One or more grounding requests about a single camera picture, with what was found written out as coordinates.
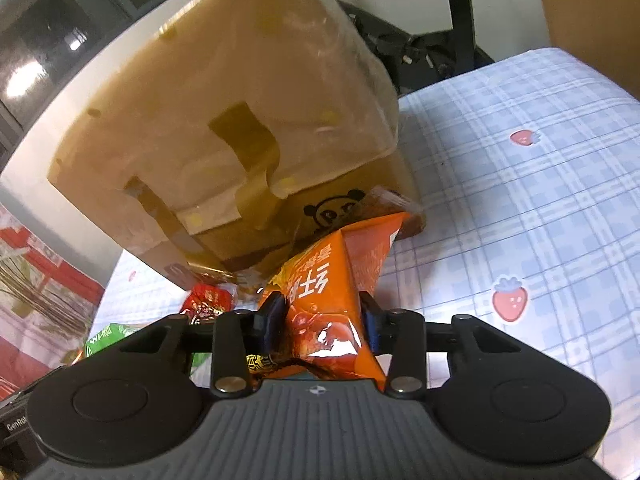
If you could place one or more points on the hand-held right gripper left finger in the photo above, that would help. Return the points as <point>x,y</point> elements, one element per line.
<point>273,321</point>

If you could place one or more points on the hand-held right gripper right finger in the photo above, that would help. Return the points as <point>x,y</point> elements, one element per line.
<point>368,318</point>

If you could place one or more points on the orange snack packet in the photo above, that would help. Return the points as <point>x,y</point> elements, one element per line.
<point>332,310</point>

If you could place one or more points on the taped cardboard box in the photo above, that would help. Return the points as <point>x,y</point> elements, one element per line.
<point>220,120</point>

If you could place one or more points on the yellow black snack packet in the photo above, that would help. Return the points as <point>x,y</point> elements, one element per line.
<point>265,366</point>

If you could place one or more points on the red snack packet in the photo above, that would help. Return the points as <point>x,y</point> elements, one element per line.
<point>206,305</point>

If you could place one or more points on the brown snack packet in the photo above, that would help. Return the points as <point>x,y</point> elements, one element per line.
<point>395,207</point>

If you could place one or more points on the red plant print curtain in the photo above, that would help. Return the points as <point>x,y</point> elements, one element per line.
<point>40,300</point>

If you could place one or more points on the green snack packet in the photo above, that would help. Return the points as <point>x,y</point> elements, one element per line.
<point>111,336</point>

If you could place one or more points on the plaid strawberry bed sheet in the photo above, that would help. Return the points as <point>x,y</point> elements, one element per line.
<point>500,200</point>

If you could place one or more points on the black exercise bike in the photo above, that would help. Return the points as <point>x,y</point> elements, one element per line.
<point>425,45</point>

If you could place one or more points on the brown wooden board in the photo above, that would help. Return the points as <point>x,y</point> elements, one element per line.
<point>585,15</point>

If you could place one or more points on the dark framed window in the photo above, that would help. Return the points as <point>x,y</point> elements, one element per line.
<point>45,25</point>

